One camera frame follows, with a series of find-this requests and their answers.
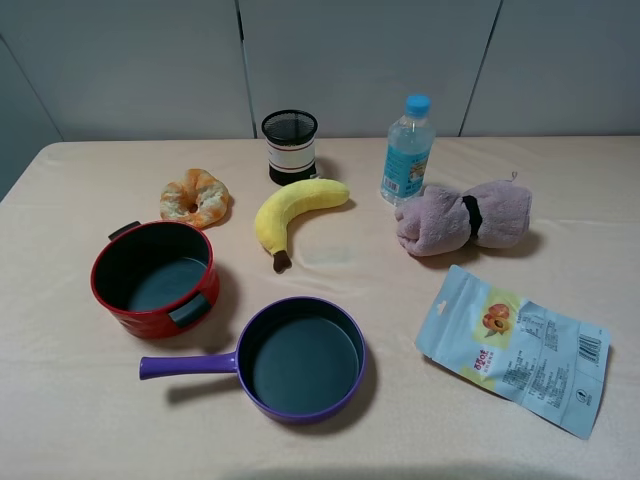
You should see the purple toy frying pan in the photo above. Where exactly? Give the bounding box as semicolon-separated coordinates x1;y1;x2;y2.
139;296;367;424

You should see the clear water bottle blue cap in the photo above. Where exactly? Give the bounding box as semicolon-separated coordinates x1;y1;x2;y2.
380;94;436;206

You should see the light blue snack pouch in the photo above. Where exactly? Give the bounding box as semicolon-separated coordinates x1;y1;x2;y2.
416;265;611;439

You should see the yellow plush banana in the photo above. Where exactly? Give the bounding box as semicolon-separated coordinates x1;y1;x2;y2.
254;178;350;273

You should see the black mesh pen holder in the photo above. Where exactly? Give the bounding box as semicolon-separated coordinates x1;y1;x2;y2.
261;109;318;186

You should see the rolled pink towel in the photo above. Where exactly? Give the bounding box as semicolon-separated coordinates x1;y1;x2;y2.
395;179;533;257

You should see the red toy pot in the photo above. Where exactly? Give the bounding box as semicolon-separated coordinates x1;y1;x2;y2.
90;221;220;340

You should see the plush croissant toy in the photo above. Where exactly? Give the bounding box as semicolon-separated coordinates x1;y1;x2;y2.
159;168;230;229

